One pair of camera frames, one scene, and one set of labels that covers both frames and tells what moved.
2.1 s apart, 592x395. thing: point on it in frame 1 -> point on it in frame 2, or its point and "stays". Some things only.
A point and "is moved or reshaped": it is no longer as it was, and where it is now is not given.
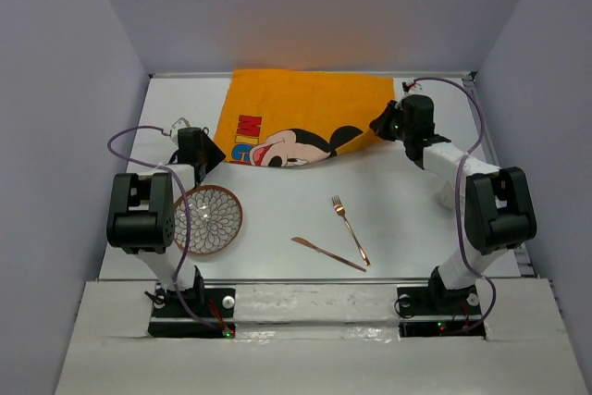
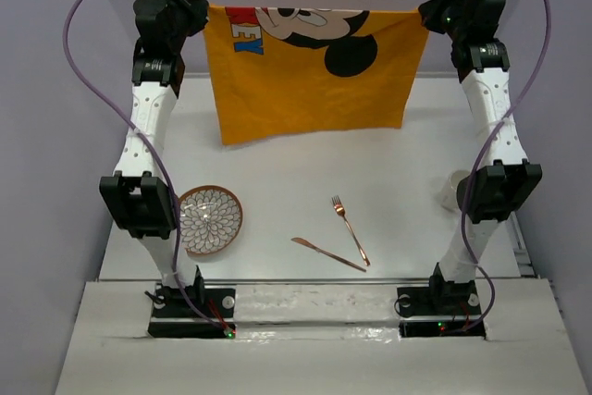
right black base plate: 433,311 stays
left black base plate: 169,318 stays
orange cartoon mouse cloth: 281,118 is moved or reshaped
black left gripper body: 210,155 -> 184,21
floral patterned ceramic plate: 215,219 stays
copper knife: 312,245 stays
